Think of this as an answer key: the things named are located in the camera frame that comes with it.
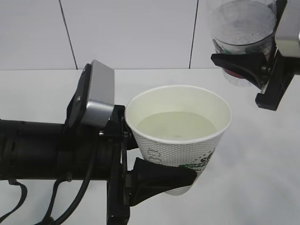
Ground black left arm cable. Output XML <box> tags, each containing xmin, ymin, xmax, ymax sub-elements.
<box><xmin>0</xmin><ymin>150</ymin><xmax>97</xmax><ymax>225</ymax></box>

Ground white paper cup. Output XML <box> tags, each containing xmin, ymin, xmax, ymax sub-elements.
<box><xmin>125</xmin><ymin>84</ymin><xmax>233</xmax><ymax>196</ymax></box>

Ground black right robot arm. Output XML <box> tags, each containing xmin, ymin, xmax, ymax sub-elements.
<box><xmin>209</xmin><ymin>0</ymin><xmax>300</xmax><ymax>111</ymax></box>

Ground clear water bottle red label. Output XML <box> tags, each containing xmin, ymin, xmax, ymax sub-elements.
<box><xmin>205</xmin><ymin>0</ymin><xmax>277</xmax><ymax>87</ymax></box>

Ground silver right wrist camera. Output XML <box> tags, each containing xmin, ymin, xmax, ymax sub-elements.
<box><xmin>275</xmin><ymin>0</ymin><xmax>300</xmax><ymax>58</ymax></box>

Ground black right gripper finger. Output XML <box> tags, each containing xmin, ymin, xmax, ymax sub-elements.
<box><xmin>210</xmin><ymin>52</ymin><xmax>267</xmax><ymax>89</ymax></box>

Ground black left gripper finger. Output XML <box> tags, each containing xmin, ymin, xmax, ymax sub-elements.
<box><xmin>127</xmin><ymin>126</ymin><xmax>139</xmax><ymax>150</ymax></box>
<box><xmin>127</xmin><ymin>158</ymin><xmax>197</xmax><ymax>207</ymax></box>

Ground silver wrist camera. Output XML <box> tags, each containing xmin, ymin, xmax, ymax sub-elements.
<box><xmin>275</xmin><ymin>0</ymin><xmax>300</xmax><ymax>58</ymax></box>
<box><xmin>63</xmin><ymin>60</ymin><xmax>115</xmax><ymax>133</ymax></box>

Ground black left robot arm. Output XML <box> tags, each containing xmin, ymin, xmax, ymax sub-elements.
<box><xmin>0</xmin><ymin>105</ymin><xmax>196</xmax><ymax>225</ymax></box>

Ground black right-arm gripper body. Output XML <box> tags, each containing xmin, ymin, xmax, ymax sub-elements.
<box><xmin>255</xmin><ymin>0</ymin><xmax>295</xmax><ymax>111</ymax></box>

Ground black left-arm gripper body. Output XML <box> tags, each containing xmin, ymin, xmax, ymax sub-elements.
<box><xmin>98</xmin><ymin>105</ymin><xmax>130</xmax><ymax>225</ymax></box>

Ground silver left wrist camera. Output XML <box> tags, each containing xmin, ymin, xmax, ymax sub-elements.
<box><xmin>63</xmin><ymin>60</ymin><xmax>115</xmax><ymax>133</ymax></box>

